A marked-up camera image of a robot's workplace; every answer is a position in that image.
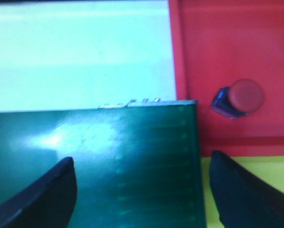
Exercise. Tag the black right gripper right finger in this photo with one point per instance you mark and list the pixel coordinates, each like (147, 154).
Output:
(243, 200)

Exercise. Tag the red mushroom push button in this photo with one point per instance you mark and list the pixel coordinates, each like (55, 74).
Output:
(243, 97)

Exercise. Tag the red plastic tray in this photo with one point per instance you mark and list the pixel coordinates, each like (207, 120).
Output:
(217, 42)

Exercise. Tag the yellow plastic tray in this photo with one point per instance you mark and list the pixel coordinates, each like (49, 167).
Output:
(269, 169)

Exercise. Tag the green conveyor belt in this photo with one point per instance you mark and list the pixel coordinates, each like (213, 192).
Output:
(136, 167)

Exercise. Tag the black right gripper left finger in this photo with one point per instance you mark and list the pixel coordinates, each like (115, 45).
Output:
(48, 202)

